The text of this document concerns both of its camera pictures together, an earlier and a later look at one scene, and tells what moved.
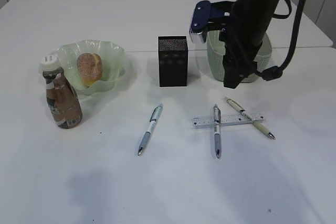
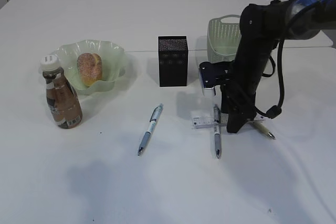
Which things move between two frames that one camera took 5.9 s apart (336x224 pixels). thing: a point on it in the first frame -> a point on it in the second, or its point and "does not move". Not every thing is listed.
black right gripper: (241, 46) -> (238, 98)
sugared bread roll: (90, 67) does not move
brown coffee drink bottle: (62, 97) does not move
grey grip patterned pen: (217, 115) does not move
